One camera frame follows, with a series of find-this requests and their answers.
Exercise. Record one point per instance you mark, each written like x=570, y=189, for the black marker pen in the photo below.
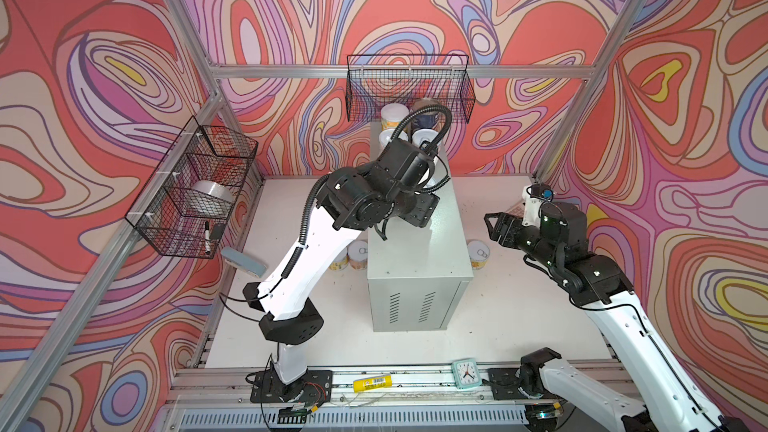
x=207, y=241

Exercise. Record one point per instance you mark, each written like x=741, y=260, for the pink label pull-tab can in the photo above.
x=384, y=137

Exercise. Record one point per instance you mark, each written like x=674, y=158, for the black wire basket left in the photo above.
x=170, y=216

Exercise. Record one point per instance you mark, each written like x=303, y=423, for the small green alarm clock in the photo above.
x=466, y=374

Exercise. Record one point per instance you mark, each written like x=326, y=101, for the grey blue sponge block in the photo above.
x=243, y=262

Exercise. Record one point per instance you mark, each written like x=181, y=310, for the green orange peach can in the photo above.
x=392, y=115

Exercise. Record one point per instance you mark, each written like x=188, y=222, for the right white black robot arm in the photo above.
x=669, y=399

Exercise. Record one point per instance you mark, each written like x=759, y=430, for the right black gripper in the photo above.
x=503, y=219

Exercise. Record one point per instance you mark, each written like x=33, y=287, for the yellow label can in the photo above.
x=479, y=254

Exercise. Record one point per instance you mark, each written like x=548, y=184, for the grey metal cabinet box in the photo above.
x=417, y=276

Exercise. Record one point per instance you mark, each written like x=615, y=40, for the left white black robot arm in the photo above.
x=340, y=206

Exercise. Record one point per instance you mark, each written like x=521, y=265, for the yellow label tag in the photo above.
x=372, y=383

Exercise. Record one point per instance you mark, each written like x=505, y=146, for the white tape roll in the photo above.
x=214, y=189

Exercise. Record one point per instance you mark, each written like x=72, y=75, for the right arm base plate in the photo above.
x=505, y=384

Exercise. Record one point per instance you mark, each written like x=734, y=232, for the black wire basket back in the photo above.
x=375, y=80

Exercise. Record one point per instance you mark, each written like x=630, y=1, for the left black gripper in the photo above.
x=426, y=209

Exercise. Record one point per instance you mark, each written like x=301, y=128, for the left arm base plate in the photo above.
x=312, y=388

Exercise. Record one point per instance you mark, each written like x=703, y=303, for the blue label tin can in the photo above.
x=430, y=116

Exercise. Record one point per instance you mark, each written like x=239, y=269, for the black wire basket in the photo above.
x=170, y=216
x=375, y=80

